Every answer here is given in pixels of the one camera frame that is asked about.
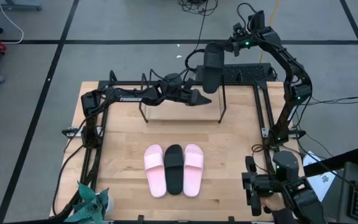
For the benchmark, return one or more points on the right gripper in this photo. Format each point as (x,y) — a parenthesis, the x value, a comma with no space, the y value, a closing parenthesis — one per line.
(239,48)

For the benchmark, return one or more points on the black aluminium table frame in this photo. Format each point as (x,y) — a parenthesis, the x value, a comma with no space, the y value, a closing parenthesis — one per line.
(126,82)

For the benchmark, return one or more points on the silver mounting bracket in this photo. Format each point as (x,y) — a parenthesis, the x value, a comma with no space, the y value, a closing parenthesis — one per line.
(73,132)
(265,132)

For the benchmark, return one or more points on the black slide sandal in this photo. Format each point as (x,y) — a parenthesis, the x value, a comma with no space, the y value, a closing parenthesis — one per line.
(174,174)
(211,77)

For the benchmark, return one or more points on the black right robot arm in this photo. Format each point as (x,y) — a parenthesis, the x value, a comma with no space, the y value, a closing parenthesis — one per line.
(291,68)

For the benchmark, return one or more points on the person's forearm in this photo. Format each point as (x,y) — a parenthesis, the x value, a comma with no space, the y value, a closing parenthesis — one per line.
(284,217)

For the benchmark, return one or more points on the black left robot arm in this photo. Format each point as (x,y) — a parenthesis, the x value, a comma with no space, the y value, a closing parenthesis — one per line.
(129,99)

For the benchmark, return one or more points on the black perforated computer box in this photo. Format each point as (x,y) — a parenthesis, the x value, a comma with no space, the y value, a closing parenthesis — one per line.
(247,73)

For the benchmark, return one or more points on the white paper sheet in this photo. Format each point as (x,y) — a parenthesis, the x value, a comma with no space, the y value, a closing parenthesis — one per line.
(322,183)

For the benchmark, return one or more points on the pink slide sandal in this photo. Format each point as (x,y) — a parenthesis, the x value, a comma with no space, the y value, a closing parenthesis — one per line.
(193,177)
(155,174)

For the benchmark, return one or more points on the white plant pot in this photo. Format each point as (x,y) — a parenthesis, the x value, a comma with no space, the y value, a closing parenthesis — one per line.
(110,203)

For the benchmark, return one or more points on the person's hand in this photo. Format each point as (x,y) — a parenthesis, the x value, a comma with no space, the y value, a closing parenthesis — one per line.
(273,203)

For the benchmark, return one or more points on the wooden shelf black metal frame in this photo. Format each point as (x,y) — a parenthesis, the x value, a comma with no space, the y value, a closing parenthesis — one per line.
(182,112)

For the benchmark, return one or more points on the grey stand base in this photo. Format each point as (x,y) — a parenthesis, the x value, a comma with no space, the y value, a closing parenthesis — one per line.
(14,5)

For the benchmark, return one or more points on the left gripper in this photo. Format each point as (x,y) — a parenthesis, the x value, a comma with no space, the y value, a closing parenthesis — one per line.
(176,88)

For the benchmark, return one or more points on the green artificial plant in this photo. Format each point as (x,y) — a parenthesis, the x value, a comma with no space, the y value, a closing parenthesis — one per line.
(89,202)

